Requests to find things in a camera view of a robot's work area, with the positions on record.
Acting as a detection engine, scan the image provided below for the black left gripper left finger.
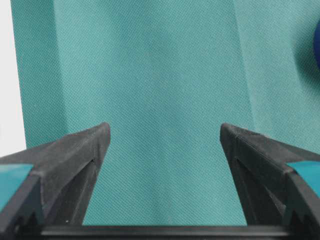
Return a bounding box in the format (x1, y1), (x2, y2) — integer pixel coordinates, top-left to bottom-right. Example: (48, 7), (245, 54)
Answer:
(0, 122), (111, 240)

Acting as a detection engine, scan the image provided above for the blue tape roll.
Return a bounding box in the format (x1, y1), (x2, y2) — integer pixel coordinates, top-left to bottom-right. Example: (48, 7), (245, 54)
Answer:
(313, 20), (320, 69)

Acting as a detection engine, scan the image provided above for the green table cloth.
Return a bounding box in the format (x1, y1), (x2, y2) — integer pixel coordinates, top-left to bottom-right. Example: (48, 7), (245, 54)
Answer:
(11, 0), (320, 225)

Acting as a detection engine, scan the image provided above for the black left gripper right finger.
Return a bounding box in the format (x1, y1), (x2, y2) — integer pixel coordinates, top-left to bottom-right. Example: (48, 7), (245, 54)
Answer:
(219, 123), (320, 240)

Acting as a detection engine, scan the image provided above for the white plastic case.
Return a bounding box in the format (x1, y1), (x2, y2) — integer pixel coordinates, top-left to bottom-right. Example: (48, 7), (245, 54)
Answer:
(0, 0), (26, 156)

